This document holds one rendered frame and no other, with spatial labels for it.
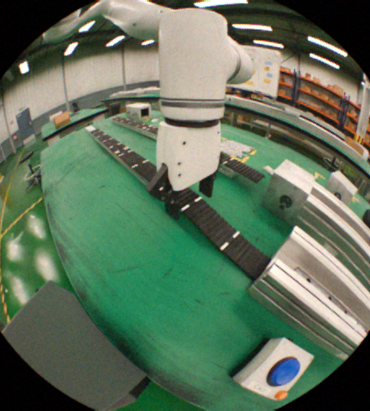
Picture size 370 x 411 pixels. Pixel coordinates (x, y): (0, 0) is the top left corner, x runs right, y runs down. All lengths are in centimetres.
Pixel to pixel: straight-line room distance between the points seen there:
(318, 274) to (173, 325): 23
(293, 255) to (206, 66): 27
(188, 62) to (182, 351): 35
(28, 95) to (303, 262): 1119
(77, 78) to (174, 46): 1112
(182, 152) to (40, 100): 1086
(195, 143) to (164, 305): 23
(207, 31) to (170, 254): 32
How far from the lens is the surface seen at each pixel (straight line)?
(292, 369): 23
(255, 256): 29
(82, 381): 15
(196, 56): 18
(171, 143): 20
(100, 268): 30
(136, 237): 31
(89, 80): 1145
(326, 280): 29
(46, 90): 1104
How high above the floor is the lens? 103
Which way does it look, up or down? 45 degrees down
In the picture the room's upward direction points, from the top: straight up
